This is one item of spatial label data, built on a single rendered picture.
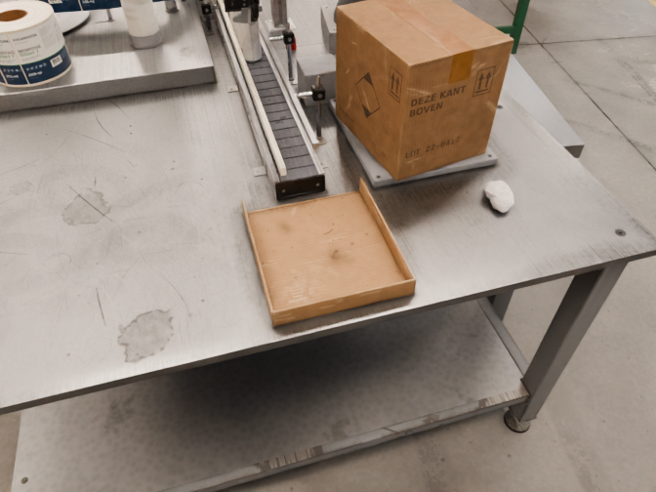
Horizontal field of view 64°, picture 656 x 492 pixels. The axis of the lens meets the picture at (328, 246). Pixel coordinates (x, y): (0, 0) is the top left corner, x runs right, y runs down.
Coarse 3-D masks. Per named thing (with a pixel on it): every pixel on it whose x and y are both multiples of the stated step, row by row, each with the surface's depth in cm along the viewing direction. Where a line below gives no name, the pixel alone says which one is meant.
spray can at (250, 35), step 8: (240, 24) 140; (248, 24) 139; (256, 24) 140; (240, 32) 142; (248, 32) 140; (256, 32) 141; (248, 40) 142; (256, 40) 143; (248, 48) 144; (256, 48) 144; (248, 56) 145; (256, 56) 146
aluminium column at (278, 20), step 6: (270, 0) 170; (276, 0) 167; (282, 0) 168; (276, 6) 169; (282, 6) 169; (276, 12) 170; (282, 12) 170; (276, 18) 171; (282, 18) 172; (276, 24) 173; (282, 24) 174
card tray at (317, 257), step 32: (352, 192) 115; (256, 224) 108; (288, 224) 108; (320, 224) 108; (352, 224) 108; (384, 224) 103; (256, 256) 97; (288, 256) 102; (320, 256) 102; (352, 256) 101; (384, 256) 101; (288, 288) 96; (320, 288) 96; (352, 288) 96; (384, 288) 92; (288, 320) 90
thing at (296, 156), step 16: (240, 64) 146; (256, 64) 146; (256, 80) 140; (272, 80) 140; (272, 96) 134; (256, 112) 129; (272, 112) 129; (288, 112) 129; (272, 128) 124; (288, 128) 124; (288, 144) 119; (304, 144) 119; (272, 160) 120; (288, 160) 115; (304, 160) 115; (288, 176) 111; (304, 176) 111
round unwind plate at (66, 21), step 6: (66, 12) 168; (72, 12) 168; (78, 12) 168; (84, 12) 168; (60, 18) 165; (66, 18) 165; (72, 18) 165; (78, 18) 165; (84, 18) 165; (60, 24) 162; (66, 24) 162; (72, 24) 162; (78, 24) 162; (66, 30) 159
